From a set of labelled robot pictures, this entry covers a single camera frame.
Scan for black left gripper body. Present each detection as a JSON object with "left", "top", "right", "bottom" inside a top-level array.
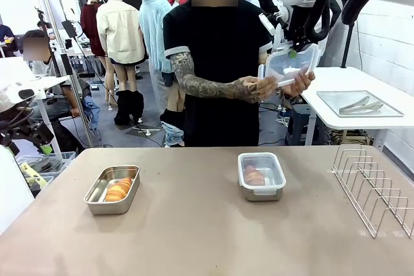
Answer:
[{"left": 17, "top": 120, "right": 55, "bottom": 147}]

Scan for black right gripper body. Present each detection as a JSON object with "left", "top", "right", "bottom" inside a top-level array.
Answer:
[{"left": 287, "top": 25, "right": 313, "bottom": 52}]

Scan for clear plastic snap lid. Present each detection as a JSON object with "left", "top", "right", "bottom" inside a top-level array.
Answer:
[
  {"left": 257, "top": 44, "right": 320, "bottom": 89},
  {"left": 237, "top": 152, "right": 287, "bottom": 190}
]

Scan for golden croissant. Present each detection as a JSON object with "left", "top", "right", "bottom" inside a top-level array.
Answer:
[
  {"left": 244, "top": 165, "right": 265, "bottom": 186},
  {"left": 105, "top": 177, "right": 133, "bottom": 202}
]

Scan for person's tattooed right forearm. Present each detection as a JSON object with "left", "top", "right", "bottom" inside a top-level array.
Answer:
[{"left": 176, "top": 72, "right": 243, "bottom": 101}]

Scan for person's left hand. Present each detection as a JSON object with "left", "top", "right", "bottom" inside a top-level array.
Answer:
[{"left": 284, "top": 70, "right": 316, "bottom": 98}]

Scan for person's tattooed right hand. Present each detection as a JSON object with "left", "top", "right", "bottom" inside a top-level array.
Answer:
[{"left": 237, "top": 75, "right": 279, "bottom": 105}]

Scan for clear plastic storage bin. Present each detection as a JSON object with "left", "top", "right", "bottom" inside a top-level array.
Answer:
[
  {"left": 27, "top": 172, "right": 55, "bottom": 198},
  {"left": 43, "top": 151, "right": 78, "bottom": 175}
]

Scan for yellow paper tag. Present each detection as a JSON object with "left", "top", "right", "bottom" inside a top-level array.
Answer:
[{"left": 19, "top": 162, "right": 46, "bottom": 188}]

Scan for white side table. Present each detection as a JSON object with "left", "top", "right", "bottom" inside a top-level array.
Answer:
[{"left": 300, "top": 66, "right": 414, "bottom": 153}]

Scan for seated person in grey shirt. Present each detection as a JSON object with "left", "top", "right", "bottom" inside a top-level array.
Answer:
[{"left": 22, "top": 29, "right": 93, "bottom": 154}]

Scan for grey metal tray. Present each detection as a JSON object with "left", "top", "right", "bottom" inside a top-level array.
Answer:
[{"left": 316, "top": 90, "right": 405, "bottom": 118}]

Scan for white work table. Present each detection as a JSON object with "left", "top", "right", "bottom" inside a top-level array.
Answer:
[{"left": 0, "top": 57, "right": 71, "bottom": 91}]

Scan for person in black shirt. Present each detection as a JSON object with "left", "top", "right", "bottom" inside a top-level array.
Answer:
[{"left": 163, "top": 0, "right": 316, "bottom": 147}]

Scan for black tripod stand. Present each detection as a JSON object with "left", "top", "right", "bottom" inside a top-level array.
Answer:
[{"left": 34, "top": 6, "right": 74, "bottom": 78}]

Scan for rectangular stainless steel container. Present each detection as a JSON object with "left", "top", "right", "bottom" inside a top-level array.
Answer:
[
  {"left": 83, "top": 164, "right": 141, "bottom": 216},
  {"left": 238, "top": 153, "right": 287, "bottom": 202}
]

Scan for stainless steel tongs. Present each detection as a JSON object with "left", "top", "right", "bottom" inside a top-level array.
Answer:
[{"left": 338, "top": 96, "right": 384, "bottom": 115}]

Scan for person in dark blue shirt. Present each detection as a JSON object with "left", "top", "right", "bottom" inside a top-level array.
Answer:
[{"left": 0, "top": 23, "right": 16, "bottom": 58}]

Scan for mannequin in maroon sweater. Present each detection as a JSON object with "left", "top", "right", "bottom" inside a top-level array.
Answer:
[{"left": 80, "top": 0, "right": 107, "bottom": 58}]

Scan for mannequin in cream jacket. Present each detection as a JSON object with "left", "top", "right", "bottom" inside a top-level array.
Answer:
[{"left": 96, "top": 0, "right": 146, "bottom": 125}]

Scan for mannequin in blue fleece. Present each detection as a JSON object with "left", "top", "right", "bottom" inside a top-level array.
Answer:
[{"left": 138, "top": 0, "right": 187, "bottom": 147}]

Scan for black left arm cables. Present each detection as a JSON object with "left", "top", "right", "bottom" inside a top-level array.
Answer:
[{"left": 0, "top": 101, "right": 35, "bottom": 134}]

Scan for silver metal frame pole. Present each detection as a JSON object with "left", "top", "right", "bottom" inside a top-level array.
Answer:
[{"left": 34, "top": 0, "right": 95, "bottom": 148}]

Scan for white floor cable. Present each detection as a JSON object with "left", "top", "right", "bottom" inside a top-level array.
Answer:
[{"left": 274, "top": 114, "right": 292, "bottom": 128}]

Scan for mannequin base plate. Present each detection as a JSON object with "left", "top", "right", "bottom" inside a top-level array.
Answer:
[{"left": 125, "top": 123, "right": 162, "bottom": 138}]

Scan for metal wire lid rack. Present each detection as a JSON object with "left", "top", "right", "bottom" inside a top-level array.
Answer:
[{"left": 331, "top": 145, "right": 414, "bottom": 239}]

